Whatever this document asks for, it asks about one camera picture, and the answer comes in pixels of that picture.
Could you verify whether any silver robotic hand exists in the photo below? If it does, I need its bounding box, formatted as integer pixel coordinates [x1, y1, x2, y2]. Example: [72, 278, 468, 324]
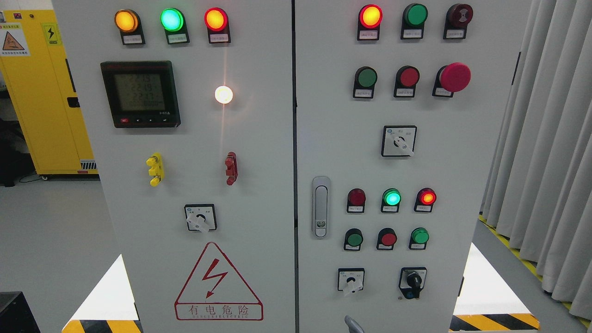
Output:
[344, 315, 364, 333]

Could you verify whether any lower green start push button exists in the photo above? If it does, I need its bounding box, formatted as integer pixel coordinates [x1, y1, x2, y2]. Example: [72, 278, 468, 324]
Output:
[343, 228, 364, 251]

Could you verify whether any lower red push button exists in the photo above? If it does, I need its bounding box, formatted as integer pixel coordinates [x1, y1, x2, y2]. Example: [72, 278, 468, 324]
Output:
[376, 228, 398, 251]

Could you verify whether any red push button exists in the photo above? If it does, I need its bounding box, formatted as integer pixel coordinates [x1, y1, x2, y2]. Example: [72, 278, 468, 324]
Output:
[376, 228, 398, 251]
[393, 65, 420, 98]

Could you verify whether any lower right green push button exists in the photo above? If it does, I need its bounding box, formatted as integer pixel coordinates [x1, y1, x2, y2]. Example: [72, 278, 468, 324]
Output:
[408, 228, 430, 250]

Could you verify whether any upper green push button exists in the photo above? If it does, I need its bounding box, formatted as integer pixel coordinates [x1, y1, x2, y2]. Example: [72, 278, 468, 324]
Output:
[352, 66, 378, 99]

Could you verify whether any upper red push button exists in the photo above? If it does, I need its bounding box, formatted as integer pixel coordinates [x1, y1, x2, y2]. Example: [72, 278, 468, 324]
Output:
[393, 65, 420, 98]

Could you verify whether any red mushroom emergency stop button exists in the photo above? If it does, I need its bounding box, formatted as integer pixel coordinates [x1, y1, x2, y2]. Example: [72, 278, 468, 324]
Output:
[432, 62, 472, 98]

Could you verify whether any middle left red indicator lamp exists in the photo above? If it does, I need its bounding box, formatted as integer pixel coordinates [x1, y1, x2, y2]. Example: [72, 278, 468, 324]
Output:
[346, 188, 366, 214]

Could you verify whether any red indicator lamp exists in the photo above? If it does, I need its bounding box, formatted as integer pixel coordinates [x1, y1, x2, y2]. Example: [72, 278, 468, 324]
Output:
[204, 7, 231, 44]
[346, 188, 366, 214]
[413, 188, 437, 213]
[357, 4, 383, 41]

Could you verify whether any middle green indicator lamp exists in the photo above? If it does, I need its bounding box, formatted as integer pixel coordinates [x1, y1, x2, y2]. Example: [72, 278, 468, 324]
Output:
[380, 188, 401, 213]

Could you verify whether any green indicator lamp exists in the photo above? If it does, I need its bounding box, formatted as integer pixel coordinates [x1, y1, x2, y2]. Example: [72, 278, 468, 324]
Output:
[400, 3, 428, 40]
[160, 7, 190, 45]
[380, 188, 401, 213]

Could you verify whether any red electrical hazard warning sticker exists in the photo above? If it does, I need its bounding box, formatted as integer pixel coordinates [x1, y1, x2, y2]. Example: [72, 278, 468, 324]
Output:
[175, 242, 264, 321]

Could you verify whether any middle right red indicator lamp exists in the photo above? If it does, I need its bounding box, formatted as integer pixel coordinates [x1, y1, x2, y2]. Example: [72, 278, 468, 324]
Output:
[413, 188, 437, 213]

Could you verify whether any grey electrical control cabinet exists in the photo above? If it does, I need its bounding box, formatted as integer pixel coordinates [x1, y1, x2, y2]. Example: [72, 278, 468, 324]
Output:
[51, 0, 535, 333]

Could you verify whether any grey curtain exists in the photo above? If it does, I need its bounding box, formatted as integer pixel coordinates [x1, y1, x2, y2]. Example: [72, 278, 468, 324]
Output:
[481, 0, 592, 320]

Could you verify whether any yellow terminal block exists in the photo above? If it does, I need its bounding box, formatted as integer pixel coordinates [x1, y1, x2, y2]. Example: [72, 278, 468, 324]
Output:
[146, 152, 165, 187]

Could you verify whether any white glowing indicator lamp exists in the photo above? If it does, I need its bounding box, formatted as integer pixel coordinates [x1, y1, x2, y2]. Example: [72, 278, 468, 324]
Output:
[214, 85, 234, 105]

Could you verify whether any red indicator lamp top right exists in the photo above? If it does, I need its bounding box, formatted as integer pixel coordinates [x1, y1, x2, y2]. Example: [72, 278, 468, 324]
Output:
[357, 4, 383, 41]

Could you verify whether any black digital power meter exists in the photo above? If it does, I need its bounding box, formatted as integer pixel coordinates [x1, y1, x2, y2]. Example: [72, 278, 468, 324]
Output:
[101, 60, 180, 128]

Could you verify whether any green indicator lamp top right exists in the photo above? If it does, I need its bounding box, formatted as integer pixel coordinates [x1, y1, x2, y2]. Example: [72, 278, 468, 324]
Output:
[400, 3, 428, 40]

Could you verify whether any dark red buzzer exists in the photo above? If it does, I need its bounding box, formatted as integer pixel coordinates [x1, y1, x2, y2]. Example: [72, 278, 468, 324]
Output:
[443, 3, 474, 40]

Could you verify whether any red indicator lamp top left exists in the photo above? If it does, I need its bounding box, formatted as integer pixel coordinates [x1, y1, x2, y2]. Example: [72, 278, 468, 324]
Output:
[204, 7, 231, 44]

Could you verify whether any black box bottom left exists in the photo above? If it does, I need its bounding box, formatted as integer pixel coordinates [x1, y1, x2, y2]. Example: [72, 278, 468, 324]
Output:
[0, 291, 40, 333]

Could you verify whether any green indicator lamp top left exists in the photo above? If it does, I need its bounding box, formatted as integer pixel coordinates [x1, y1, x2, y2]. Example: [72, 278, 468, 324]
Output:
[160, 7, 190, 45]

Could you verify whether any yellow indicator lamp top left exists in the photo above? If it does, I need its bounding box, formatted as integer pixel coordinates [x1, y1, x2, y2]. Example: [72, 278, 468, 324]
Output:
[114, 9, 145, 45]

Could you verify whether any yellow safety cabinet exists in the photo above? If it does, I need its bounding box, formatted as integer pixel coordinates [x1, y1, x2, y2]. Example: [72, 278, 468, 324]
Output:
[1, 9, 98, 177]

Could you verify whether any lower white rotary selector switch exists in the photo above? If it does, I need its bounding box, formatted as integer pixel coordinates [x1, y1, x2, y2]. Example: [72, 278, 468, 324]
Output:
[338, 268, 365, 296]

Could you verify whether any black knob selector switch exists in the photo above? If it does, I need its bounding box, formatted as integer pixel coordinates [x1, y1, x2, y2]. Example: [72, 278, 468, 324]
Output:
[398, 267, 427, 300]

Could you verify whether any grey door latch handle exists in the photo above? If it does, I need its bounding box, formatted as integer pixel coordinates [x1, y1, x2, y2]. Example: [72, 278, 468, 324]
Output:
[312, 176, 331, 238]

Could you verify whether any left door rotary selector switch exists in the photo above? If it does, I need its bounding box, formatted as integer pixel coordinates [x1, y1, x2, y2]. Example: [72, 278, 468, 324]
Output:
[184, 203, 218, 233]

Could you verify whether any upper right rotary selector switch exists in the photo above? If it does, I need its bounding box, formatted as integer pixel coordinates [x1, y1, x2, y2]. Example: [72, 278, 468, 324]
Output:
[381, 126, 417, 157]

